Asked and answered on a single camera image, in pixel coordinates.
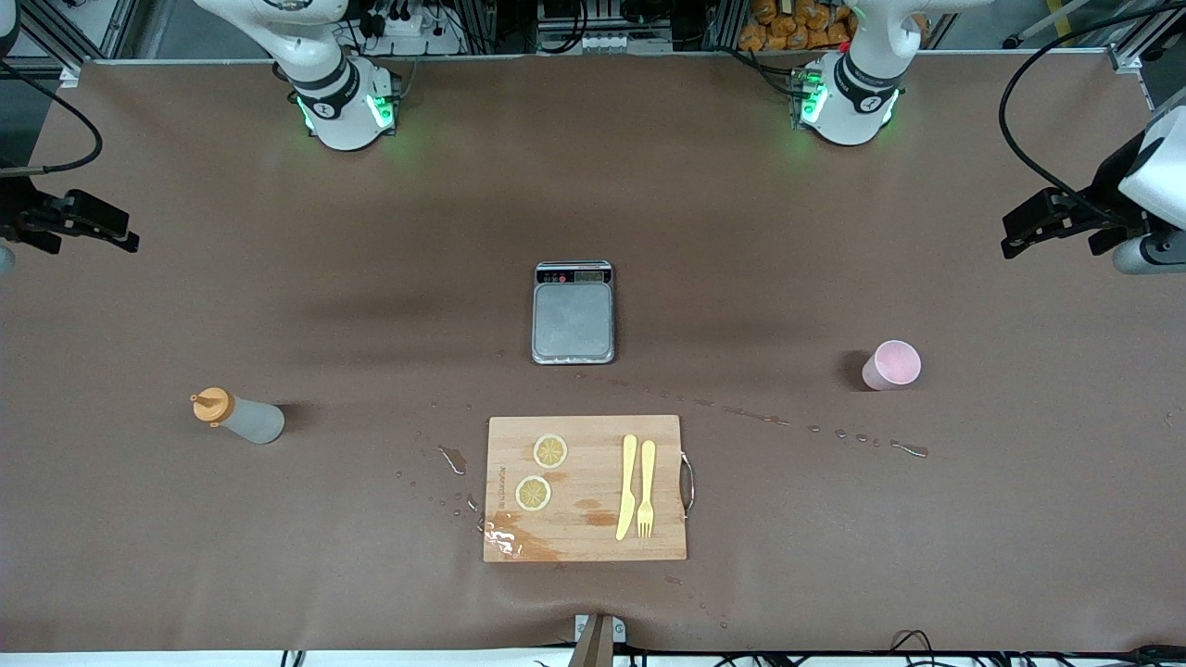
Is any wooden cutting board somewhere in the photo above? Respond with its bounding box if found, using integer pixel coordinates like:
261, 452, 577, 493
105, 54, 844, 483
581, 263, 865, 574
482, 414, 696, 564

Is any white slotted socket strip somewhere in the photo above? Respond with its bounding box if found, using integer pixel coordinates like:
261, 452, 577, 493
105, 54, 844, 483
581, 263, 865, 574
537, 32, 673, 55

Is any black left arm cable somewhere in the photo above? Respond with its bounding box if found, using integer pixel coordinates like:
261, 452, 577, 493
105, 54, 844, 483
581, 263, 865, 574
998, 5, 1186, 225

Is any aluminium frame corner profile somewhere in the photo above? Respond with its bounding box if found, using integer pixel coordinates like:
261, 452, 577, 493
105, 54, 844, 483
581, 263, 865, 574
1107, 42, 1170, 75

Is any translucent sauce bottle orange cap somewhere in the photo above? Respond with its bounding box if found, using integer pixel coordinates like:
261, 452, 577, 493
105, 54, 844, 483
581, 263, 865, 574
190, 386, 286, 446

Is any thin black looped cable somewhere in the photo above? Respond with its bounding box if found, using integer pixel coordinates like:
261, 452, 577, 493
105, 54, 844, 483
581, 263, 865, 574
888, 629, 939, 667

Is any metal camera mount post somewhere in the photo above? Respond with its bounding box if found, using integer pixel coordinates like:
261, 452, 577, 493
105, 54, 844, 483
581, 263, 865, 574
573, 613, 627, 667

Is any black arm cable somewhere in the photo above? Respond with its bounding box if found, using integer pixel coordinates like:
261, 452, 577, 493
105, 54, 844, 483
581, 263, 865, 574
0, 59, 104, 177
998, 5, 1186, 225

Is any silver digital kitchen scale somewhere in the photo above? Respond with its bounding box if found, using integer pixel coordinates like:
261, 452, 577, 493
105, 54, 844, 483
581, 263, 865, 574
531, 260, 616, 366

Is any brown table cover mat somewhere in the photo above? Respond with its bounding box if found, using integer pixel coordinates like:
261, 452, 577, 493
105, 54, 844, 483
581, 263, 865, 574
0, 56, 1186, 654

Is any orange packaged snacks pile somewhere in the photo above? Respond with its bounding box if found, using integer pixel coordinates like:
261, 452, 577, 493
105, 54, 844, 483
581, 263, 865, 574
738, 0, 853, 52

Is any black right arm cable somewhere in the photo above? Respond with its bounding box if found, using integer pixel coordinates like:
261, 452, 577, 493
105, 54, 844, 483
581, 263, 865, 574
0, 59, 104, 177

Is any pink plastic cup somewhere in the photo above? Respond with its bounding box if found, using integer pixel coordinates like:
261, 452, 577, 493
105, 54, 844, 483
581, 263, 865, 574
862, 339, 923, 392

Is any yellow plastic knife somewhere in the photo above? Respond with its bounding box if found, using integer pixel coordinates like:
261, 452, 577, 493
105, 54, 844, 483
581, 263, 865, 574
615, 434, 639, 542

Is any yellow plastic fork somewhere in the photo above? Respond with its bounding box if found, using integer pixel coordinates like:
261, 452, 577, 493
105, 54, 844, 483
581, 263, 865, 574
637, 439, 658, 540

